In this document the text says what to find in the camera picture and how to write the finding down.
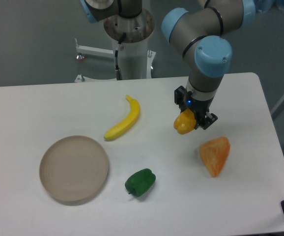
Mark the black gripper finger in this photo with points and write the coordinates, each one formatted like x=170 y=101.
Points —
x=204 y=120
x=179 y=98

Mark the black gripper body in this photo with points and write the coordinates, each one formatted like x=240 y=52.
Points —
x=198 y=101

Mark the yellow toy pepper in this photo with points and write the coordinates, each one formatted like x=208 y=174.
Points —
x=185 y=122

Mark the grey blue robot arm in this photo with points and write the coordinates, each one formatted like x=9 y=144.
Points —
x=197 y=37

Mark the green toy pepper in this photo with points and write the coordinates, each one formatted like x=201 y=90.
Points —
x=140 y=182

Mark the beige round plate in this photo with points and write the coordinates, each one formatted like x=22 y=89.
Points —
x=74 y=169

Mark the orange toy fruit wedge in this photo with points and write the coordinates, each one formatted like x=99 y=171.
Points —
x=214 y=154

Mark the yellow toy banana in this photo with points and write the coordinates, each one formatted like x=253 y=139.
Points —
x=123 y=126

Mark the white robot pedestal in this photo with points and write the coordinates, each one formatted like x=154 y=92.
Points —
x=130 y=50

